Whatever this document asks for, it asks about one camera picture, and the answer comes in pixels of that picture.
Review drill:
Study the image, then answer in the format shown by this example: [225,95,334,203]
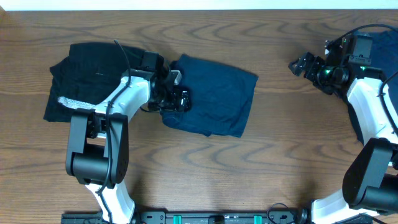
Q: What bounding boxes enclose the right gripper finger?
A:
[297,52,316,67]
[288,60,307,77]

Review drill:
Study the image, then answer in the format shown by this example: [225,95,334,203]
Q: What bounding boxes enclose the navy blue shorts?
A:
[160,54,258,138]

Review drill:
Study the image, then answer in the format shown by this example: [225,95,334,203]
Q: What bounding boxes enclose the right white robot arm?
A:
[289,52,397,223]

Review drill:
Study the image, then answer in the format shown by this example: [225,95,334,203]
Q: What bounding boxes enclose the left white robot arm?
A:
[65,68,190,223]

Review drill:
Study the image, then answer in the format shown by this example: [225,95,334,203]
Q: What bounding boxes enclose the navy clothes pile right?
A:
[347,30,397,145]

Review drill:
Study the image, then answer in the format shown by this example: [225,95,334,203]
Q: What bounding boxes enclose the folded black shorts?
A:
[44,42,144,123]

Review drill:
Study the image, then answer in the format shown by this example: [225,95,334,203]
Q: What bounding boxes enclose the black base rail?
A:
[61,211,373,224]

